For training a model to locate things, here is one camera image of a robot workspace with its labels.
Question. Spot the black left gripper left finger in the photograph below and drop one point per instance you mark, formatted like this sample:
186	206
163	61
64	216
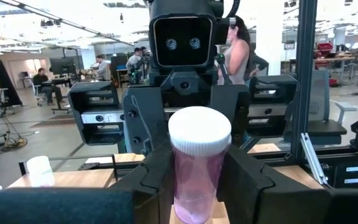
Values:
154	186

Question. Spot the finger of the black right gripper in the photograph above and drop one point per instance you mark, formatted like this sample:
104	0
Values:
141	124
239	109

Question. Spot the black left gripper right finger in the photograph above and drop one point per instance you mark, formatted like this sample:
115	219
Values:
259	199

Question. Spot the clear medicine bottle white cap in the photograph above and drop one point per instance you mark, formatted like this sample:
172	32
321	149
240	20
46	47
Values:
40	171

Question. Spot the person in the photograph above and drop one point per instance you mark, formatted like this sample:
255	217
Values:
45	85
259	62
135	59
102	67
238	56

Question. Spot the brown floor mat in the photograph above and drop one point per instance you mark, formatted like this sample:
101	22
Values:
53	121

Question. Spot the black computer monitor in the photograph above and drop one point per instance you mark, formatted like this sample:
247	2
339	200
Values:
62	65

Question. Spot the grey office chair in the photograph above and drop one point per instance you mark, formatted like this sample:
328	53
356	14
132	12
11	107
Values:
319	102

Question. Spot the black box white labels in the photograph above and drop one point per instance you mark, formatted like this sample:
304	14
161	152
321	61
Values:
337	174

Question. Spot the black standing panel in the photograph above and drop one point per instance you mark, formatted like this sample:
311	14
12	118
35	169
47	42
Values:
3	81

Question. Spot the red crate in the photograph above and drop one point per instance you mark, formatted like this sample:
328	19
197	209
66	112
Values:
325	46

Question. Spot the silver angle bracket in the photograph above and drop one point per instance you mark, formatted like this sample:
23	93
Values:
314	158

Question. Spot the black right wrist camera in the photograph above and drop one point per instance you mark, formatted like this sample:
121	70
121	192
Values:
182	43

